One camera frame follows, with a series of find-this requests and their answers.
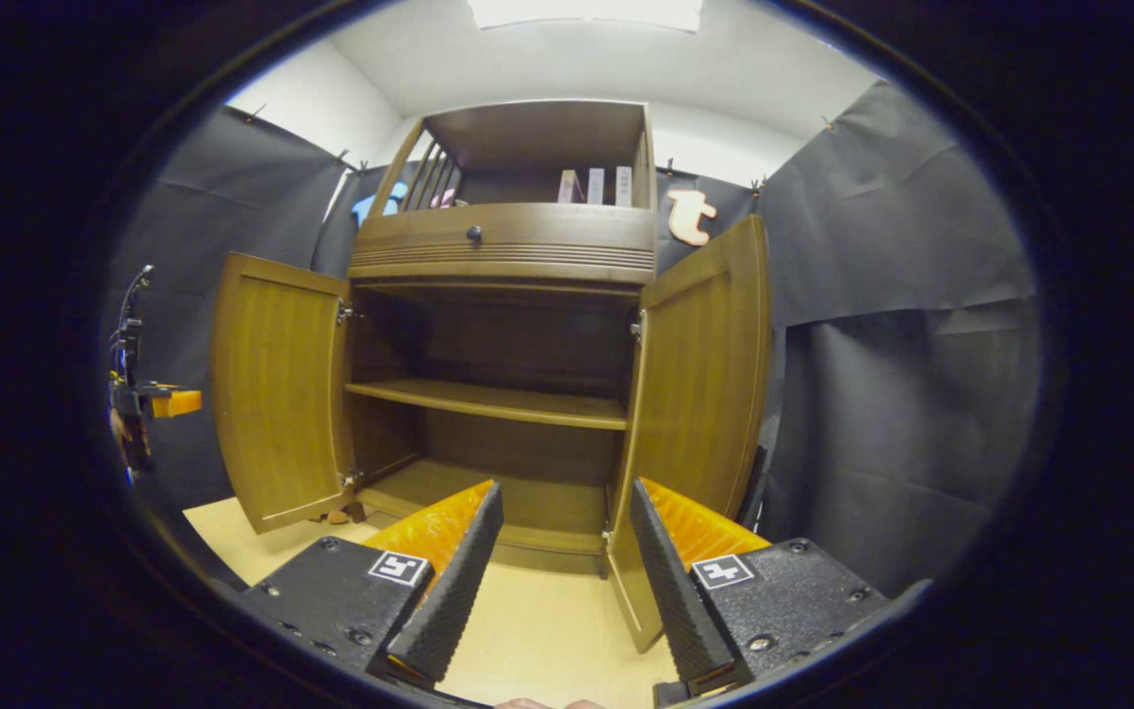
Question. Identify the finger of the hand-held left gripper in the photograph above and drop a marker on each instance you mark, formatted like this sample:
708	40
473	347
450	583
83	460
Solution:
178	403

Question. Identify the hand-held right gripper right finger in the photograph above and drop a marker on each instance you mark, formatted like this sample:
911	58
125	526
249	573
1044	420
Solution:
675	596

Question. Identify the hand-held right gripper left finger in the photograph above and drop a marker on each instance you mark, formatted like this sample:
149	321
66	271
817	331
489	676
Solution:
454	596

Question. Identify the wooden cabinet door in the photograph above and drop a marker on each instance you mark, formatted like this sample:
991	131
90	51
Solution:
277	394
700	394

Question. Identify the wooden double-door shoe cabinet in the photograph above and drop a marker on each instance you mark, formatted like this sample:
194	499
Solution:
528	256

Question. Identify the wooden cabinet drawer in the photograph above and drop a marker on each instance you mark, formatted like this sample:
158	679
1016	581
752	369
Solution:
547	236

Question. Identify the penguin plush toy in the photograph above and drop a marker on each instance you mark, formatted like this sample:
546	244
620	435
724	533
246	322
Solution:
339	515

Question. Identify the wooden inner shelf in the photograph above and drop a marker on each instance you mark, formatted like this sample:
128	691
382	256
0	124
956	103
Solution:
488	399

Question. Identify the light grey book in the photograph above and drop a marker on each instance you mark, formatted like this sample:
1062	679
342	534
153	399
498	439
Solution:
623	186

